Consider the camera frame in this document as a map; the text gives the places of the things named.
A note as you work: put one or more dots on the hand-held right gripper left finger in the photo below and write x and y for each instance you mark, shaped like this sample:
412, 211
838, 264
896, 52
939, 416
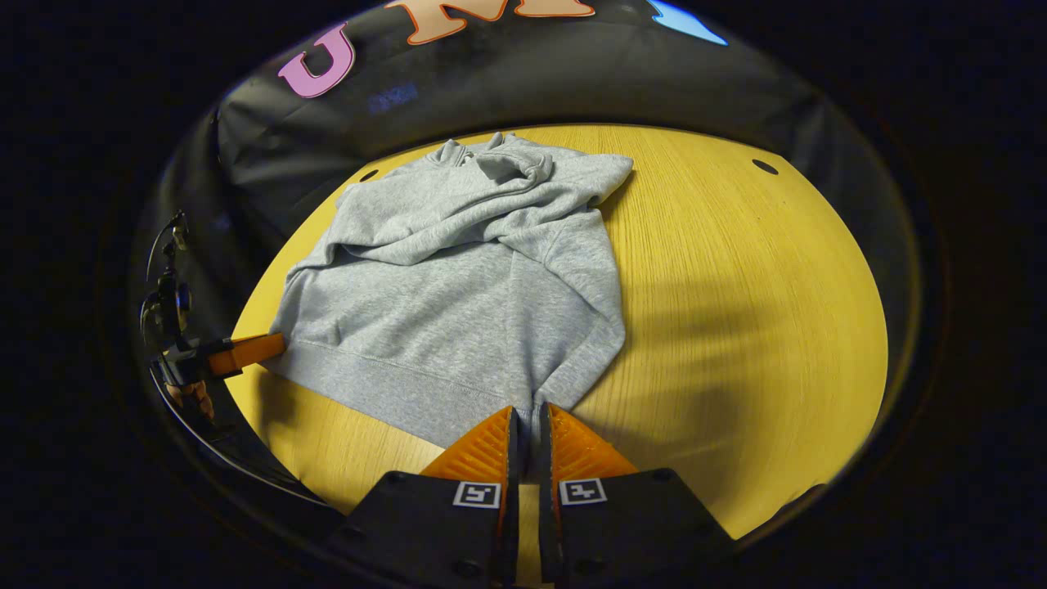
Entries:
512, 523

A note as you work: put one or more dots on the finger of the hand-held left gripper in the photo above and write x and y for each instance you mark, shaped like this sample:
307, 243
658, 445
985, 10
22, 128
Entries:
245, 353

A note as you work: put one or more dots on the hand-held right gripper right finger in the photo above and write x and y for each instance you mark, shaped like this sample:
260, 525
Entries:
546, 523

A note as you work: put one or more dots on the grey sweatshirt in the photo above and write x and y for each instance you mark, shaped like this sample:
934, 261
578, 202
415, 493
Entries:
458, 311

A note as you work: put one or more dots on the black backdrop cloth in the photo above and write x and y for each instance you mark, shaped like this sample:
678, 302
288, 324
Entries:
572, 82

